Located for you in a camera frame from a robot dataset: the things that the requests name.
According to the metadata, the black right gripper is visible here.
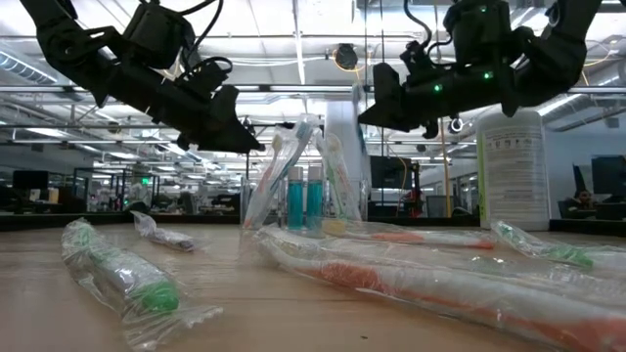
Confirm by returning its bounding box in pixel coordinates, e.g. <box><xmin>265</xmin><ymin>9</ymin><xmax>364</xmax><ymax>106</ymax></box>
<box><xmin>358</xmin><ymin>62</ymin><xmax>519</xmax><ymax>140</ymax></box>

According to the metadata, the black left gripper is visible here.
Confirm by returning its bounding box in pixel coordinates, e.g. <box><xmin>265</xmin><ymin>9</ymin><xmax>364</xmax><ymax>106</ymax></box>
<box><xmin>97</xmin><ymin>63</ymin><xmax>266</xmax><ymax>153</ymax></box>

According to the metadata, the small teal mouthwash bottle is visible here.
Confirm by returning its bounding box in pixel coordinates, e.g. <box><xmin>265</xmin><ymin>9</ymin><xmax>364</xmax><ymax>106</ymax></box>
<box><xmin>306</xmin><ymin>165</ymin><xmax>325</xmax><ymax>231</ymax></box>
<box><xmin>287</xmin><ymin>165</ymin><xmax>305</xmax><ymax>231</ymax></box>

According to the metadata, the purple toothbrush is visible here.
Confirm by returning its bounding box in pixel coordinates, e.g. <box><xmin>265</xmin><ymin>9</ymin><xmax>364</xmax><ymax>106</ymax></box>
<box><xmin>129</xmin><ymin>209</ymin><xmax>198</xmax><ymax>253</ymax></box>

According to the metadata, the red black machine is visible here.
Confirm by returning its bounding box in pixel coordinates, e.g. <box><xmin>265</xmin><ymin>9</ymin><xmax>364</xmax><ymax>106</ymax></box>
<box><xmin>369</xmin><ymin>155</ymin><xmax>423</xmax><ymax>219</ymax></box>

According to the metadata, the clear plastic organizer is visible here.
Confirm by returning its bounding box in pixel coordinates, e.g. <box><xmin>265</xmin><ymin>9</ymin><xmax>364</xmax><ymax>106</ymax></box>
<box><xmin>239</xmin><ymin>164</ymin><xmax>371</xmax><ymax>232</ymax></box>

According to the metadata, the white wipes canister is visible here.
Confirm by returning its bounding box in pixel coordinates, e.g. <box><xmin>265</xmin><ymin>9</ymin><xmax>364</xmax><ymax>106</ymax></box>
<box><xmin>476</xmin><ymin>108</ymin><xmax>552</xmax><ymax>232</ymax></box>

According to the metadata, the dark computer monitor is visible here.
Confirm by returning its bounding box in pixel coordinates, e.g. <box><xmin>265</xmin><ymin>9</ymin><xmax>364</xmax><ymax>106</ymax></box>
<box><xmin>590</xmin><ymin>154</ymin><xmax>626</xmax><ymax>204</ymax></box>
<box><xmin>12</xmin><ymin>169</ymin><xmax>50</xmax><ymax>192</ymax></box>

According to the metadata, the person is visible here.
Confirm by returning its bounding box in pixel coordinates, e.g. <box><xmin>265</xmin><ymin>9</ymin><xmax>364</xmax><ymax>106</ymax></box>
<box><xmin>561</xmin><ymin>189</ymin><xmax>597</xmax><ymax>220</ymax></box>

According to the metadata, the black desk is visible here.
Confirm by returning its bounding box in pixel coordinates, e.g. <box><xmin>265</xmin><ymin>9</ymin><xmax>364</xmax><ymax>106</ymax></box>
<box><xmin>555</xmin><ymin>202</ymin><xmax>626</xmax><ymax>221</ymax></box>

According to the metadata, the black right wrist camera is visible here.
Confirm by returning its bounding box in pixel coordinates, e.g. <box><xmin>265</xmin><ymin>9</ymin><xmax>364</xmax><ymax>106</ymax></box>
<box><xmin>399</xmin><ymin>40</ymin><xmax>432</xmax><ymax>85</ymax></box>

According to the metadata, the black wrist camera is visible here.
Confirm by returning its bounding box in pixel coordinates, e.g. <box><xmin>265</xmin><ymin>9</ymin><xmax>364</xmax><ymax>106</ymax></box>
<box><xmin>175</xmin><ymin>56</ymin><xmax>235</xmax><ymax>102</ymax></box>
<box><xmin>399</xmin><ymin>40</ymin><xmax>432</xmax><ymax>85</ymax></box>

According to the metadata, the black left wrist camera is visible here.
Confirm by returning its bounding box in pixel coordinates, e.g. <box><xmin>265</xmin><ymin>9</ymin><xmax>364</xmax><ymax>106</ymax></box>
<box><xmin>175</xmin><ymin>56</ymin><xmax>235</xmax><ymax>102</ymax></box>

